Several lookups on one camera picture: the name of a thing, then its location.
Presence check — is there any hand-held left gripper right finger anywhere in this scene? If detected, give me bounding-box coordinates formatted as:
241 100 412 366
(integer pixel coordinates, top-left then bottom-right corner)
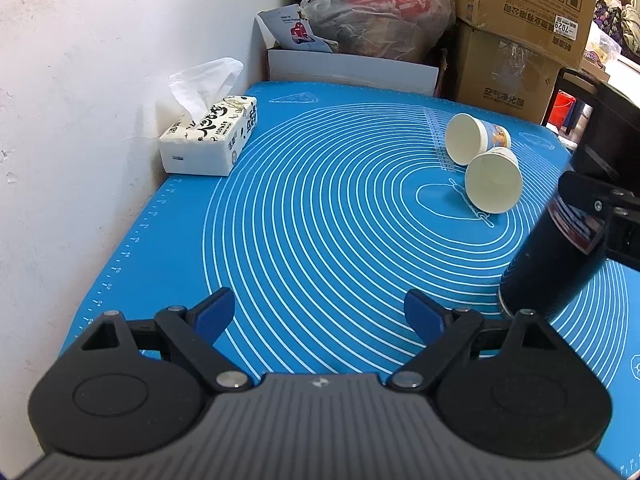
389 289 571 392

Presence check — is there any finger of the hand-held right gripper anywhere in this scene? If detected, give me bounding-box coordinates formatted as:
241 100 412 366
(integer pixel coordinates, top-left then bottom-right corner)
594 184 640 272

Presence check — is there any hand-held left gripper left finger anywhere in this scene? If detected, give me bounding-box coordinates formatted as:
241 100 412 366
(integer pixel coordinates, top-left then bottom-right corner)
80 287 252 394

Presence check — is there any dark blue cylindrical bottle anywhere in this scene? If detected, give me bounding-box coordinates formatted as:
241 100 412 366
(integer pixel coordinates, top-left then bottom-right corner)
499 171 618 323

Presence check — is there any plain white paper cup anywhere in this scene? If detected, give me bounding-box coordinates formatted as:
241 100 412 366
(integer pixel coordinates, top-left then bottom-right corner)
464 146 523 213

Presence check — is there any printed paper cup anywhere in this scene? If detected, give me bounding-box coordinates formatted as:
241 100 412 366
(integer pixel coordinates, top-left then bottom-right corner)
445 113 512 166

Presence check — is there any red bucket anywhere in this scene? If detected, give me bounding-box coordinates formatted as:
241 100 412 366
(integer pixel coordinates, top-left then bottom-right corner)
547 91 577 128

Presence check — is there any blue silicone baking mat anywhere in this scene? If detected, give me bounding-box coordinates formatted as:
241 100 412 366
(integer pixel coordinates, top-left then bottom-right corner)
60 80 640 477

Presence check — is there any white printed tissue box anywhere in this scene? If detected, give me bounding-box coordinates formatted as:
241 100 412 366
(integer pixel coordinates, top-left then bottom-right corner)
158 95 258 177

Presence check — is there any floral cloth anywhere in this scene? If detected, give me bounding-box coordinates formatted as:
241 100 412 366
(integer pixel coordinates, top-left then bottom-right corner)
591 0 640 57

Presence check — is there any white tissue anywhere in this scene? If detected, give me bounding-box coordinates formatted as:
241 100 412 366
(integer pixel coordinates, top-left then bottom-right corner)
168 57 244 117

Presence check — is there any brown cardboard box with label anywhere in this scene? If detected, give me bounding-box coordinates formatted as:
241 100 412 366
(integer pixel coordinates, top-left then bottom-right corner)
452 0 602 68

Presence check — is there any white cardboard box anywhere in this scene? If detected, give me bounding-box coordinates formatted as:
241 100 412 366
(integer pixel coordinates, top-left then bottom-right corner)
267 47 442 97

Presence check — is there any white printed pouch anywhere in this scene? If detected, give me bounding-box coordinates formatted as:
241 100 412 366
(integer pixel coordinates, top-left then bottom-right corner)
256 4 342 53

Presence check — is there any clear plastic bag of goods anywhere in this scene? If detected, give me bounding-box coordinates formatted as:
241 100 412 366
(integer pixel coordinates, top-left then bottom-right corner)
300 0 457 63

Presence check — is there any black furniture frame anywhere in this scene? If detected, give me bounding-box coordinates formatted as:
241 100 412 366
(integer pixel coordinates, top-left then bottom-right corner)
542 66 640 187

